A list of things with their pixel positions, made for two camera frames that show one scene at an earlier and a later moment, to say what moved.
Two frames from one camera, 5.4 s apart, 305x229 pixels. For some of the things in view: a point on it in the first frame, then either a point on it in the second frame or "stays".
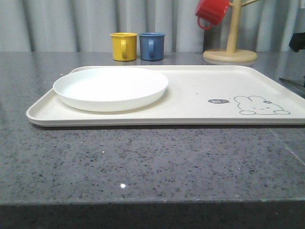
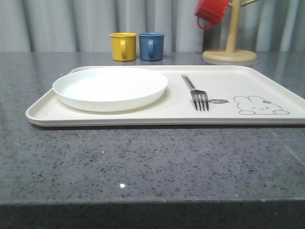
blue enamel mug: x=152 y=46 stays
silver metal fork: x=291 y=82 -> x=195 y=92
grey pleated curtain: x=86 y=26 stays
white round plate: x=109 y=88 stays
